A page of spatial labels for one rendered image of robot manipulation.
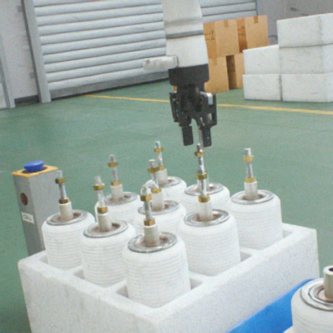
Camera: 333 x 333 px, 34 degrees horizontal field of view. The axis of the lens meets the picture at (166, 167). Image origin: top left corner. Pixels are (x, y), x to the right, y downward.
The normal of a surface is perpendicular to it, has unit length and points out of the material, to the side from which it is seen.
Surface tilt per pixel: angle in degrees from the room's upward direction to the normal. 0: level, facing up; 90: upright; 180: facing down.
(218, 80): 90
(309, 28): 90
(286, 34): 90
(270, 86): 90
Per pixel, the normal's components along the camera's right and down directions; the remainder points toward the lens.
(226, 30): 0.53, 0.13
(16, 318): -0.13, -0.96
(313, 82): -0.82, 0.24
